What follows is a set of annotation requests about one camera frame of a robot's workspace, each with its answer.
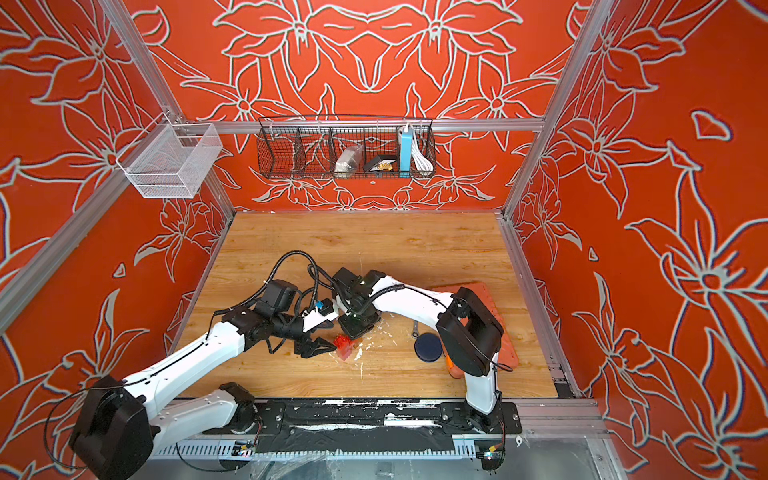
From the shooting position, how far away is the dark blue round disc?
841mm

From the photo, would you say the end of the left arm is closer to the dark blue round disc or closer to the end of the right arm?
the end of the right arm

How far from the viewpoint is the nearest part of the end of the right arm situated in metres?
0.62

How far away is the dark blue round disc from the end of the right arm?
7.2 inches

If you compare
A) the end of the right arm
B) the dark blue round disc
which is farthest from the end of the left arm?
the dark blue round disc
